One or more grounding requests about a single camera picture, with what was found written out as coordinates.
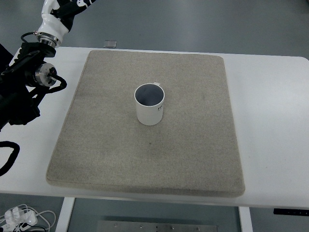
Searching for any black looped cable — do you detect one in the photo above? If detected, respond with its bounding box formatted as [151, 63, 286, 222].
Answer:
[0, 141, 20, 177]

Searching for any grey metal base plate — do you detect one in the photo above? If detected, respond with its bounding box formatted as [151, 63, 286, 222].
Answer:
[97, 220, 218, 232]

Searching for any left white table leg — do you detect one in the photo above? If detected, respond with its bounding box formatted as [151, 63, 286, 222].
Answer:
[55, 197, 75, 232]

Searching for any right white table leg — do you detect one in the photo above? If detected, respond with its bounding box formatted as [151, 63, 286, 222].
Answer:
[239, 207, 253, 232]

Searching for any small grey floor plate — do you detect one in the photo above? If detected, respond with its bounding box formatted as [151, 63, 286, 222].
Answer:
[104, 40, 117, 48]

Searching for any white table leg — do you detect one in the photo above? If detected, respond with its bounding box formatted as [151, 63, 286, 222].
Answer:
[55, 197, 75, 232]
[239, 207, 253, 232]

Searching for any white power strip with cables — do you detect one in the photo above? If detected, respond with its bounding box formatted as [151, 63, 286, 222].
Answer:
[0, 204, 57, 232]

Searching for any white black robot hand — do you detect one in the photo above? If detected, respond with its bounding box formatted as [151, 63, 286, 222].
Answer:
[36, 0, 95, 48]

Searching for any black table control panel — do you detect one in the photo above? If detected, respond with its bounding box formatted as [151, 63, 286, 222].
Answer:
[273, 208, 309, 217]

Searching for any white ribbed cup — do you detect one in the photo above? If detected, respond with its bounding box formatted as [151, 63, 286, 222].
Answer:
[134, 82, 165, 126]

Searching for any beige felt mat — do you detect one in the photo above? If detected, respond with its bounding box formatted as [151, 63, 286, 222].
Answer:
[46, 50, 245, 197]

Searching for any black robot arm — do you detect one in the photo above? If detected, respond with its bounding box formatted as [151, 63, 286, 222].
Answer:
[0, 32, 67, 128]

